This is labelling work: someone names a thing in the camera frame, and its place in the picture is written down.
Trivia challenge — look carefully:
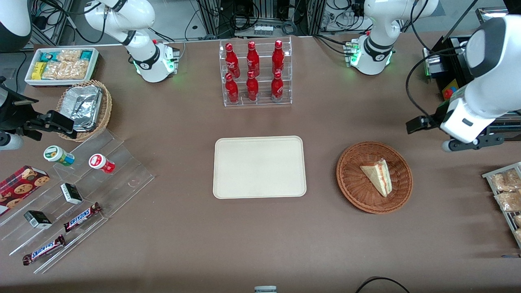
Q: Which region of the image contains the black hot food display case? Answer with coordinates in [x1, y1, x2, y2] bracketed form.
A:
[422, 6, 521, 141]

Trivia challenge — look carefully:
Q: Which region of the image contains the round brown wicker basket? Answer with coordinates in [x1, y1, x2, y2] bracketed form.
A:
[336, 141, 414, 215]

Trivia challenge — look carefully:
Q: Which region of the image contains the large clear cracker bag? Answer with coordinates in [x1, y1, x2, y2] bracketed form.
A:
[42, 60, 89, 81]

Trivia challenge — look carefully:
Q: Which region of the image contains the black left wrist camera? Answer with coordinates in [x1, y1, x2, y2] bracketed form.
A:
[406, 115, 442, 134]

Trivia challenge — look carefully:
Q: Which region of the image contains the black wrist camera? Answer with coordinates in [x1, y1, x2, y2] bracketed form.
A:
[406, 115, 442, 134]
[41, 109, 78, 141]

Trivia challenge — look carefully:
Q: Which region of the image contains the small black box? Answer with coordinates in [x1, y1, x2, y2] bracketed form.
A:
[60, 182, 83, 205]
[23, 210, 53, 230]

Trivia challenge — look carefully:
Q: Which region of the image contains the small clear cracker bag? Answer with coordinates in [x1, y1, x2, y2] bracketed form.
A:
[57, 49, 83, 62]

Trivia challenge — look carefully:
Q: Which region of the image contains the aluminium frame rack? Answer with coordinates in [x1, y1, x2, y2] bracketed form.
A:
[197, 0, 326, 38]

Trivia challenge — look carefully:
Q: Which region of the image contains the clear bag of pastries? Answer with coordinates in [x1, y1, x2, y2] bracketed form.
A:
[494, 190, 521, 212]
[490, 168, 521, 192]

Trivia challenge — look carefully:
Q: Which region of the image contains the Snickers chocolate bar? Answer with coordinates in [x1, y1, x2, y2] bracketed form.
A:
[63, 202, 102, 233]
[22, 234, 66, 266]

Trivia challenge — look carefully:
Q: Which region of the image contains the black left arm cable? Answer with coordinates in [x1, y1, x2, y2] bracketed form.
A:
[405, 46, 473, 122]

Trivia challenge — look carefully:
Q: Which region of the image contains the white snack bin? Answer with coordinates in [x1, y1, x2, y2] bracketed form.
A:
[24, 47, 100, 87]

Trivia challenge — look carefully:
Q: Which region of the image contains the red lid snack cup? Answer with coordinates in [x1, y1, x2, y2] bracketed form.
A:
[88, 153, 116, 174]

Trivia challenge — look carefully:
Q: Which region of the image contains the triangular sandwich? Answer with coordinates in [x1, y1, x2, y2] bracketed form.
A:
[360, 158, 393, 198]

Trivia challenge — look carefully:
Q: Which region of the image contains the beige rectangular serving tray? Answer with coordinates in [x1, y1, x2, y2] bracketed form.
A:
[213, 136, 307, 200]

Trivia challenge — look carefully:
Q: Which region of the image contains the green lid snack cup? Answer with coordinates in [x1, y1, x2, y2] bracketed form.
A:
[43, 145, 75, 167]

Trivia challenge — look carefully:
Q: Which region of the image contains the small silver metal box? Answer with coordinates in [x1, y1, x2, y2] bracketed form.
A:
[422, 48, 443, 77]

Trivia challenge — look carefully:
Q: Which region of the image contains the red soda bottle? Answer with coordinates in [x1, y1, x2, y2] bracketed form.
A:
[246, 71, 259, 102]
[271, 39, 285, 74]
[225, 43, 241, 79]
[225, 73, 239, 103]
[247, 41, 260, 77]
[271, 70, 284, 101]

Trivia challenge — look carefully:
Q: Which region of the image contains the metal wire rack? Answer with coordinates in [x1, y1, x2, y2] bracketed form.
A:
[482, 162, 521, 249]

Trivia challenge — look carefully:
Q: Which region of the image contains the clear acrylic bottle rack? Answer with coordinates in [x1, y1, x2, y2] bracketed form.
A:
[219, 36, 293, 107]

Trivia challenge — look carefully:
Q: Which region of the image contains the aluminium foil tray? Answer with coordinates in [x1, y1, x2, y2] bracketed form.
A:
[62, 85, 103, 132]

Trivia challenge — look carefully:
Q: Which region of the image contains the clear acrylic stepped shelf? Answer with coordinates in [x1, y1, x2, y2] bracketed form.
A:
[0, 129, 155, 274]

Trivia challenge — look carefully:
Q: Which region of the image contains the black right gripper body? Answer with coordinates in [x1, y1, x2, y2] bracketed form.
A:
[0, 77, 43, 142]

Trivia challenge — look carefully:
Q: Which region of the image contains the black floor cable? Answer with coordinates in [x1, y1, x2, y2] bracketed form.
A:
[355, 276, 410, 293]

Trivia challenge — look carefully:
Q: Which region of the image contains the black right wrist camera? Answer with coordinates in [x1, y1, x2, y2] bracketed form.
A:
[41, 109, 78, 141]

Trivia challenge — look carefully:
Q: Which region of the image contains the red plaid cookie box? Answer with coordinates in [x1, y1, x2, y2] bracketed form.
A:
[0, 165, 50, 216]

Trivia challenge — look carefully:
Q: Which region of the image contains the light wicker basket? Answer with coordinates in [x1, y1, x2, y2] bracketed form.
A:
[57, 79, 113, 142]

